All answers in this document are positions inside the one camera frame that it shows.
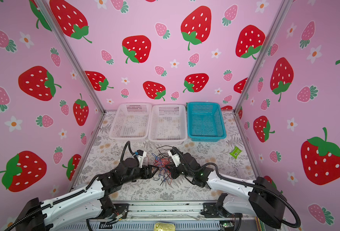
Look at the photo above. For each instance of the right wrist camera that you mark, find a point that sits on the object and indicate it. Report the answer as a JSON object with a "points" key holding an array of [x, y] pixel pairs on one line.
{"points": [[173, 153]]}

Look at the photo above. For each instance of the white plastic basket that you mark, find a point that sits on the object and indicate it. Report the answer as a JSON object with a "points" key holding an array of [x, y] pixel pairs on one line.
{"points": [[131, 122], [168, 124]]}

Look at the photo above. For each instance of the teal plastic basket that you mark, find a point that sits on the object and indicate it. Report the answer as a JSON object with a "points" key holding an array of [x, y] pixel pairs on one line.
{"points": [[205, 122]]}

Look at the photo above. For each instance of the green candy wrapper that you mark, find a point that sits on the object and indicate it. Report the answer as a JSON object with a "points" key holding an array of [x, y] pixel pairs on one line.
{"points": [[235, 152]]}

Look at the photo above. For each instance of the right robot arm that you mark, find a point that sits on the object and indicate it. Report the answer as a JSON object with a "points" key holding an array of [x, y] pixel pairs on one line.
{"points": [[264, 201]]}

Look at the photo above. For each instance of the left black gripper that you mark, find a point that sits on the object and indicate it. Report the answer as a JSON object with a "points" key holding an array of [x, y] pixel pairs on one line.
{"points": [[149, 175]]}

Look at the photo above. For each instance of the floral table cloth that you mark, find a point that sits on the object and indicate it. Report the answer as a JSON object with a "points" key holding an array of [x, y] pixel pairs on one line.
{"points": [[228, 154]]}

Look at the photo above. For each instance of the left white plastic basket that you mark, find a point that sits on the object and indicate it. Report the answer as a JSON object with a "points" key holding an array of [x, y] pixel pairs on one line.
{"points": [[131, 122]]}

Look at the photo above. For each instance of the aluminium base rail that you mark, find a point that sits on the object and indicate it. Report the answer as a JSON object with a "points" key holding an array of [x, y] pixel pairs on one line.
{"points": [[184, 215]]}

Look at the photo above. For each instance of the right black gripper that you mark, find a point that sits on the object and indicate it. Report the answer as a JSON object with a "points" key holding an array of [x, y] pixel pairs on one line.
{"points": [[175, 166]]}

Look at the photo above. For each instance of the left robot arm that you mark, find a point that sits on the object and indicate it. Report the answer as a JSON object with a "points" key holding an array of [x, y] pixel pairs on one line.
{"points": [[88, 202]]}

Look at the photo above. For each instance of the middle white plastic basket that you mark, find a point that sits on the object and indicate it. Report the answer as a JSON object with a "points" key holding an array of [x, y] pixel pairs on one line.
{"points": [[168, 124]]}

